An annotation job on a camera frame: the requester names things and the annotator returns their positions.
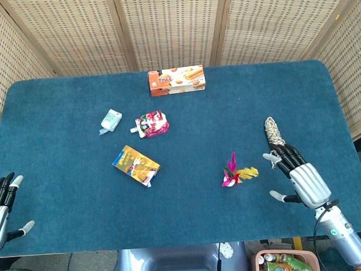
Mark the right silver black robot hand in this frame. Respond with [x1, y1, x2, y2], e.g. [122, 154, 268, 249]
[261, 139, 333, 213]

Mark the colourful feather shuttlecock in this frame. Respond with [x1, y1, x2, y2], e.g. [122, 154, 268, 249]
[219, 150, 260, 188]

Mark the pink bin of bottles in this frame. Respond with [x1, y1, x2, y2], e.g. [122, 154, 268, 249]
[248, 245, 321, 271]

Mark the blue felt table cover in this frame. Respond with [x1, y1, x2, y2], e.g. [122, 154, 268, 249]
[0, 55, 361, 259]

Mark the white tissue packet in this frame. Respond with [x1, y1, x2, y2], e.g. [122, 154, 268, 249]
[97, 108, 124, 136]

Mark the yellow snack box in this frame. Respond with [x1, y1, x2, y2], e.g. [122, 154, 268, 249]
[111, 143, 163, 191]

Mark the grey robot torso base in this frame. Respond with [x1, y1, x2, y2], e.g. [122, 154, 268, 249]
[114, 240, 250, 271]

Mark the orange biscuit box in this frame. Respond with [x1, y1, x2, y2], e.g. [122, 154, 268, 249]
[147, 64, 206, 97]

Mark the red spouted drink pouch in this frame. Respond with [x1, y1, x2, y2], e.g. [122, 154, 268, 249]
[128, 109, 171, 140]

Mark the woven bamboo folding screen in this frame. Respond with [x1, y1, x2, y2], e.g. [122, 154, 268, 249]
[0, 0, 361, 166]

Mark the beige braided rope bundle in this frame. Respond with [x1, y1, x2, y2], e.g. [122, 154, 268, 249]
[263, 115, 288, 170]

